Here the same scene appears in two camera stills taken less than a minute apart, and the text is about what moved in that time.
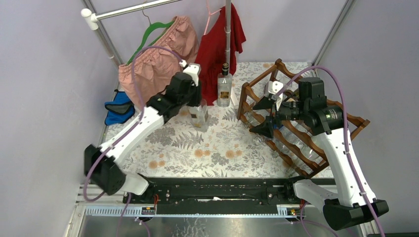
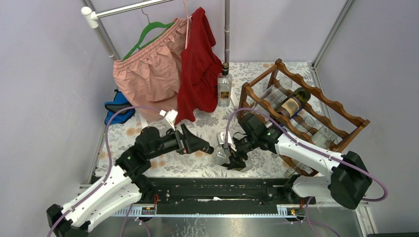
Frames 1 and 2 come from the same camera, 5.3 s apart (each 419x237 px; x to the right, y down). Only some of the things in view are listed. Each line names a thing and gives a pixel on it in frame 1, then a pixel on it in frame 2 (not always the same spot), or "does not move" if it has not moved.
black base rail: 217,196 does not move
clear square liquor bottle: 199,116 -> 220,158
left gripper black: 197,98 -> 188,143
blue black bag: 120,110 does not move
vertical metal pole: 228,30 does not move
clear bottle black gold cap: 225,87 does not move
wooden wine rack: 292,118 does not move
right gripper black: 266,128 -> 235,162
